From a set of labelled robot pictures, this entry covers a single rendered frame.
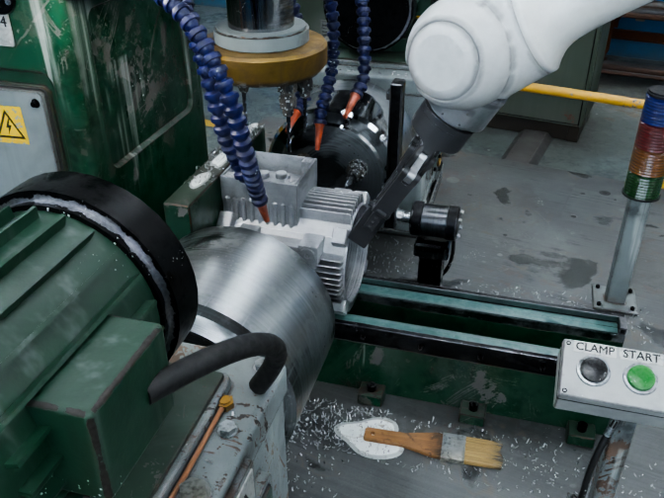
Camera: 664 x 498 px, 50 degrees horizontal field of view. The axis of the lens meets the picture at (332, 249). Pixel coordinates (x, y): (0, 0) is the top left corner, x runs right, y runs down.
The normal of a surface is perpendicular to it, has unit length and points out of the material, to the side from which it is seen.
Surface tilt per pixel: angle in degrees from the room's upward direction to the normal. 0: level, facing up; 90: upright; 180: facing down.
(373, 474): 0
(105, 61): 90
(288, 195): 90
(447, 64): 87
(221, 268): 9
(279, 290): 39
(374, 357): 90
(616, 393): 29
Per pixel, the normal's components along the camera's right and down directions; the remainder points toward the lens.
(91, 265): 0.62, -0.56
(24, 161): -0.27, 0.51
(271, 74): 0.22, 0.51
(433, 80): -0.55, 0.33
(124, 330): 0.00, -0.85
